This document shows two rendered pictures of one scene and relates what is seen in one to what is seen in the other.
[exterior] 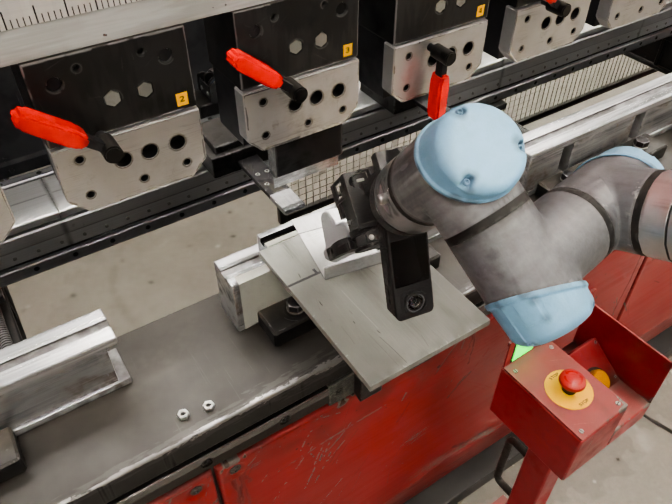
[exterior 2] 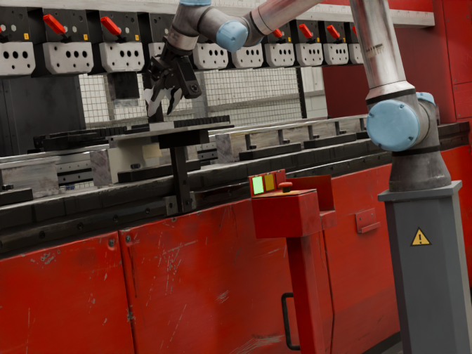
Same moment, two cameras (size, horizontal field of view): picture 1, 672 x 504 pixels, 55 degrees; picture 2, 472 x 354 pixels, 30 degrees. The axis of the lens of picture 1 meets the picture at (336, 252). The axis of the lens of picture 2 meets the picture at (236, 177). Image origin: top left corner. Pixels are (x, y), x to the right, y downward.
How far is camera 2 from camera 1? 193 cm
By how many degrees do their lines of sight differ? 44
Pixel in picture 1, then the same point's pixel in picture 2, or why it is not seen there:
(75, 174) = (54, 53)
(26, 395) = (24, 175)
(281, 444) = (148, 232)
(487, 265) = (211, 21)
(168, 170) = (81, 65)
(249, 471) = (135, 245)
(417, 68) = not seen: hidden behind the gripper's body
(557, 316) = (236, 26)
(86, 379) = (46, 179)
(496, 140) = not seen: outside the picture
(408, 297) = (191, 84)
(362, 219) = (164, 65)
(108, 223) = not seen: hidden behind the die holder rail
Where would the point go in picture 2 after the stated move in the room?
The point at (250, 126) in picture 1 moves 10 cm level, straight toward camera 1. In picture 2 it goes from (107, 57) to (121, 51)
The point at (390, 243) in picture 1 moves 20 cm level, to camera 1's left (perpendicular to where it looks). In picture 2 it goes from (178, 63) to (102, 70)
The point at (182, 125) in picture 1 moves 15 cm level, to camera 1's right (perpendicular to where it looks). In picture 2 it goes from (86, 47) to (141, 42)
